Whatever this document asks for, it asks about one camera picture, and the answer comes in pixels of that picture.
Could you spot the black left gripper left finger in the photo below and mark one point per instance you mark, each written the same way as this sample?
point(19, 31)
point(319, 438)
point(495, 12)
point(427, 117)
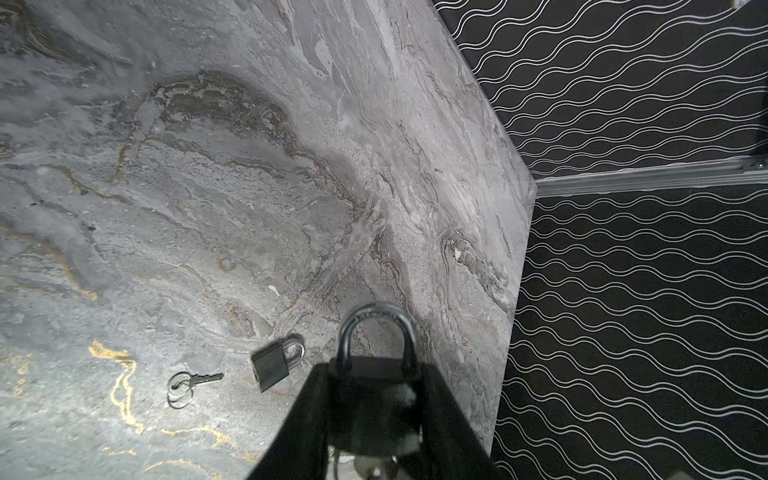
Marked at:
point(300, 449)

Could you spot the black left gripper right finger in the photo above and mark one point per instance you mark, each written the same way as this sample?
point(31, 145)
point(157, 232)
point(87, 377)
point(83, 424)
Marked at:
point(450, 447)

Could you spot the black padlock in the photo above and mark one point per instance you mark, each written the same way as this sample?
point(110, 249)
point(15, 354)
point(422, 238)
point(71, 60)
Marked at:
point(374, 401)

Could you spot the black padlock farther back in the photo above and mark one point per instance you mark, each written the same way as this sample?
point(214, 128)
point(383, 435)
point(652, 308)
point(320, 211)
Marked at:
point(273, 363)

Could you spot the silver key with ring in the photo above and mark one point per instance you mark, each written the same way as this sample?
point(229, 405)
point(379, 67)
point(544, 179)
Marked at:
point(180, 387)

